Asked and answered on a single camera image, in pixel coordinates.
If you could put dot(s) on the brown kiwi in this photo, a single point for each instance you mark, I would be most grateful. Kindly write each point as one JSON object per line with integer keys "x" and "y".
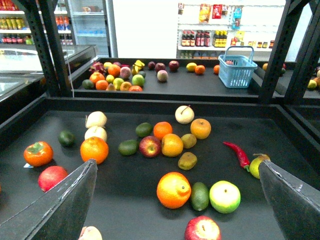
{"x": 187, "y": 161}
{"x": 188, "y": 140}

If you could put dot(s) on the yellow orange apple back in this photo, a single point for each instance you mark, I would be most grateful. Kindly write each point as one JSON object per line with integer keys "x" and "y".
{"x": 200, "y": 128}

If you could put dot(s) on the orange left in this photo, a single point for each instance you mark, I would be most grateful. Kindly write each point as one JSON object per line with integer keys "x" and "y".
{"x": 94, "y": 148}

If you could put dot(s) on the red apple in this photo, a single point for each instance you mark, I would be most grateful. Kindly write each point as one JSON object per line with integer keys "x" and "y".
{"x": 150, "y": 146}
{"x": 202, "y": 228}

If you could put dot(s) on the green lime back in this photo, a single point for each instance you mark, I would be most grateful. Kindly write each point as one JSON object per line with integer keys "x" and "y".
{"x": 144, "y": 129}

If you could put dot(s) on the red apple centre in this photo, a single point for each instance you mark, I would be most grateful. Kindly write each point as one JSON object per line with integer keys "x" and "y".
{"x": 150, "y": 146}

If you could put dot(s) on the orange tangerine back shelf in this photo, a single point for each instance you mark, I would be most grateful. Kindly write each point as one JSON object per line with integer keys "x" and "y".
{"x": 200, "y": 69}

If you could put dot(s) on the green apple back shelf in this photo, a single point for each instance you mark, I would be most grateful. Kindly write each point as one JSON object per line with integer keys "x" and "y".
{"x": 138, "y": 80}

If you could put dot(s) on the dark green avocado left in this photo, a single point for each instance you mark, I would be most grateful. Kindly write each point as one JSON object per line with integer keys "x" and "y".
{"x": 66, "y": 138}

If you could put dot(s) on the yellow orange apple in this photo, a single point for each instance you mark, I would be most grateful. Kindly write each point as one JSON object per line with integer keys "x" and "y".
{"x": 171, "y": 145}
{"x": 200, "y": 128}

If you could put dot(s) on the white pear front left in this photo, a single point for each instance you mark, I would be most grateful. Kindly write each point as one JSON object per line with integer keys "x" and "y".
{"x": 96, "y": 131}

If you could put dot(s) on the orange persimmon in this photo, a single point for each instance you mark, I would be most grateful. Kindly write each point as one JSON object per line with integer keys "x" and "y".
{"x": 38, "y": 154}

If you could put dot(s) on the small orange tangerine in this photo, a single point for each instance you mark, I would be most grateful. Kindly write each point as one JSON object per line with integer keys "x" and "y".
{"x": 161, "y": 129}

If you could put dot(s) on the brown kiwi back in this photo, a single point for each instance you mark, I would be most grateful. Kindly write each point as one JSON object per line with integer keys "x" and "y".
{"x": 188, "y": 140}

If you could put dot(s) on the dark red apple back shelf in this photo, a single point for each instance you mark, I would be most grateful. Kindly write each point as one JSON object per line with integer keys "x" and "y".
{"x": 173, "y": 65}

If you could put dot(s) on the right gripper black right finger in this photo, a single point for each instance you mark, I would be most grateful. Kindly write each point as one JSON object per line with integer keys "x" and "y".
{"x": 295, "y": 204}

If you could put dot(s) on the red chili pepper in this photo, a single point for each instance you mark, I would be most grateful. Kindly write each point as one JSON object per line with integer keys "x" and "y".
{"x": 243, "y": 159}

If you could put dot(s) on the green yellow apple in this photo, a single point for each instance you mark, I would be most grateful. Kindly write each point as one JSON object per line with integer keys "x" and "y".
{"x": 224, "y": 196}

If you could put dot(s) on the green lime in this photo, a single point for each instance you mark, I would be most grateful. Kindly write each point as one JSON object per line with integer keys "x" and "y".
{"x": 128, "y": 147}
{"x": 144, "y": 129}

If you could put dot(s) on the yellow lemon back shelf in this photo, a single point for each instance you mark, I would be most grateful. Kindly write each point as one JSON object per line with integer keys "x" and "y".
{"x": 190, "y": 67}

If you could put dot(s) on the white pear with stem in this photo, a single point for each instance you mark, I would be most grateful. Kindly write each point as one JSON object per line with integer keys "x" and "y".
{"x": 184, "y": 114}

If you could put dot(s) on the peach on back shelf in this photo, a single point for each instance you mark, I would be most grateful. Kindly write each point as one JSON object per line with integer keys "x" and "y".
{"x": 162, "y": 76}

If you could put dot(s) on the far light blue basket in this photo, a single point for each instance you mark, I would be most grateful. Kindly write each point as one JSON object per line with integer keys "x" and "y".
{"x": 236, "y": 71}

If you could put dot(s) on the red apple front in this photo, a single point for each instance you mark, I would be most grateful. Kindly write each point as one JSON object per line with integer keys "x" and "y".
{"x": 202, "y": 228}

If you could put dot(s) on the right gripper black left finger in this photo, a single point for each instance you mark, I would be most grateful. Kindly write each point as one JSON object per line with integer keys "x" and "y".
{"x": 60, "y": 213}

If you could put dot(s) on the green avocado front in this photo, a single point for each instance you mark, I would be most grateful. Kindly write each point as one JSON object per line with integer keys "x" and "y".
{"x": 199, "y": 197}

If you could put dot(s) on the pink dragon fruit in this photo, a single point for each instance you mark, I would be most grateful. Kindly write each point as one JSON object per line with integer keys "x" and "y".
{"x": 97, "y": 67}

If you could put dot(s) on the yellow pear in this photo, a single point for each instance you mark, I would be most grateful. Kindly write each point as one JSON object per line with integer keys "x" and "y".
{"x": 255, "y": 163}

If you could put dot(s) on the yellow orange apple centre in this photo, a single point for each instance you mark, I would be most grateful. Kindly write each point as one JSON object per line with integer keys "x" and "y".
{"x": 171, "y": 145}

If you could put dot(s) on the green lime front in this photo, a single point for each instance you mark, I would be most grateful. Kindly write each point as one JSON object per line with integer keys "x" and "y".
{"x": 128, "y": 147}

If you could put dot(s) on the brown kiwi front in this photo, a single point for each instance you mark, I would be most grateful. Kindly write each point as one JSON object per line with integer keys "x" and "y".
{"x": 187, "y": 161}

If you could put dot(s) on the large navel orange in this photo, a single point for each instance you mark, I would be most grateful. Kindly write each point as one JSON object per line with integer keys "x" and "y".
{"x": 173, "y": 190}

